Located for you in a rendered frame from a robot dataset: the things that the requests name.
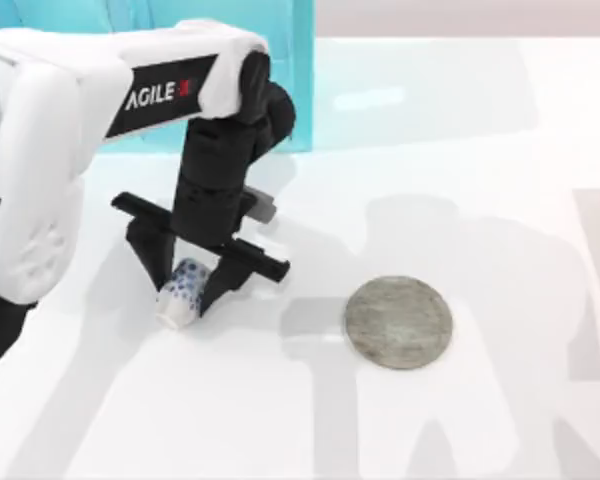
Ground white cup with blue dots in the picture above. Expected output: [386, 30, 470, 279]
[155, 257, 213, 331]

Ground round grey coaster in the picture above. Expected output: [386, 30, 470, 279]
[343, 274, 454, 371]

